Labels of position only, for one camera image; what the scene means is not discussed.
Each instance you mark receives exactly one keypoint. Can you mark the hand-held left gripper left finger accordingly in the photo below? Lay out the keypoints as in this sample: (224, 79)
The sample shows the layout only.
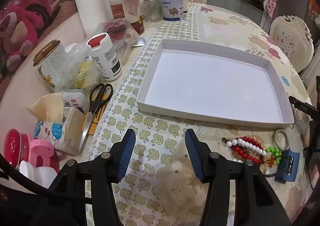
(126, 157)

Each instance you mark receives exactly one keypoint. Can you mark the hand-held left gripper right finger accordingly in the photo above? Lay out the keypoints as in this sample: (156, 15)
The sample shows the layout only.
(194, 157)

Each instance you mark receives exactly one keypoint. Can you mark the cream dotted scrunchie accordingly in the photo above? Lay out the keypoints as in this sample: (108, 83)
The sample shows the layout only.
(180, 186)

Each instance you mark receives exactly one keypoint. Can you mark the blue hair claw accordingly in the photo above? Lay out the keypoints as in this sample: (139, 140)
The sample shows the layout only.
(291, 171)

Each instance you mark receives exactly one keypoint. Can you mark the white shallow cardboard box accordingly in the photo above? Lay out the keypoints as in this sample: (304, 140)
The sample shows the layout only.
(212, 83)

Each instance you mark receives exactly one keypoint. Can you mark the cartoon print tissue pack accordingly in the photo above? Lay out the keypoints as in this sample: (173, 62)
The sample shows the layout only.
(65, 130)

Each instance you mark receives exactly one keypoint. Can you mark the pink plastic toy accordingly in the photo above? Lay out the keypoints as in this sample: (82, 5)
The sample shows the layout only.
(40, 148)

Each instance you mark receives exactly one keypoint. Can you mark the white plastic container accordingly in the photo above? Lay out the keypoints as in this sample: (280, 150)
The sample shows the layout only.
(37, 173)

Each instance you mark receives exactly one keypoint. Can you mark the clear plastic bag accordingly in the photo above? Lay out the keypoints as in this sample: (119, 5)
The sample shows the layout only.
(82, 73)

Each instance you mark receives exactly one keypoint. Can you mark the white bottle with red cap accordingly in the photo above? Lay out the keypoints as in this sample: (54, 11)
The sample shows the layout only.
(106, 58)

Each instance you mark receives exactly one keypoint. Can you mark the patchwork apple print tablecloth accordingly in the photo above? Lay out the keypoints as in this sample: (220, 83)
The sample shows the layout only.
(225, 23)

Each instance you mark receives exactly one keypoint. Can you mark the red round jar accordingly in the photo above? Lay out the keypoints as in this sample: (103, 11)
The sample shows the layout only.
(12, 140)

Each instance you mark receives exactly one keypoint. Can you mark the small blue sachet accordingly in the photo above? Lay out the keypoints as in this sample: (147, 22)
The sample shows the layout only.
(138, 42)

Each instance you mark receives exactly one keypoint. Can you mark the gold-rim tin can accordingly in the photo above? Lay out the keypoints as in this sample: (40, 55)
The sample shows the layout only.
(50, 63)

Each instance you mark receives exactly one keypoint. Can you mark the bag of red dates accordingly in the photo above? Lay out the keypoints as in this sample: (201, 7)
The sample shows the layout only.
(117, 29)

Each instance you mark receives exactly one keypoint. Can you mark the clear glass jar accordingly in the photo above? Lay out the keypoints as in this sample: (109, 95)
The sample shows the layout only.
(152, 12)

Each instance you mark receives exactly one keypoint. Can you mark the white paper towel roll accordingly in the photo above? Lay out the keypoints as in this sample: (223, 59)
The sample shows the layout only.
(92, 8)

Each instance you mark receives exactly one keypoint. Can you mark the yellow-lid plastic jar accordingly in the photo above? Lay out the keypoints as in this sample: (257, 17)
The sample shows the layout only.
(125, 0)

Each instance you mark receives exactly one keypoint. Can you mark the pink bear wall poster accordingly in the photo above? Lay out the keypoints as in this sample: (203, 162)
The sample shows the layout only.
(30, 3)

